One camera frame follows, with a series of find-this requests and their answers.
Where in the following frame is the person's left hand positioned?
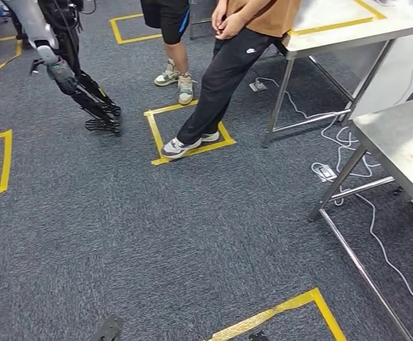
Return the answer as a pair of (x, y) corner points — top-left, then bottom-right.
(216, 13), (247, 41)

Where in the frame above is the bystander robot grey hand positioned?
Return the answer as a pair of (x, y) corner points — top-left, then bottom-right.
(46, 60), (79, 95)

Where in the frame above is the person's right hand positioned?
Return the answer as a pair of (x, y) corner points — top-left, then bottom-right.
(211, 0), (229, 33)

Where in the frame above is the bystander robot black body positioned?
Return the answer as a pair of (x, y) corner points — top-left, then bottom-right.
(9, 0), (122, 135)

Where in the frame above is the person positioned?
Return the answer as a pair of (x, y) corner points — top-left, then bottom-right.
(140, 0), (195, 106)
(161, 0), (303, 161)

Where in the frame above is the white power strip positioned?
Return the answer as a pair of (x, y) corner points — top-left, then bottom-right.
(318, 164), (338, 183)

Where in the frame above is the white desk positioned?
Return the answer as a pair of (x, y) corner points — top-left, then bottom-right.
(348, 21), (413, 121)

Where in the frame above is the black robot left foot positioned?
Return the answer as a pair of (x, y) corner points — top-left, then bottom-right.
(91, 315), (124, 341)

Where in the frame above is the white floor cable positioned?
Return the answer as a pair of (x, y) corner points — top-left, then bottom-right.
(255, 76), (382, 208)
(334, 185), (413, 317)

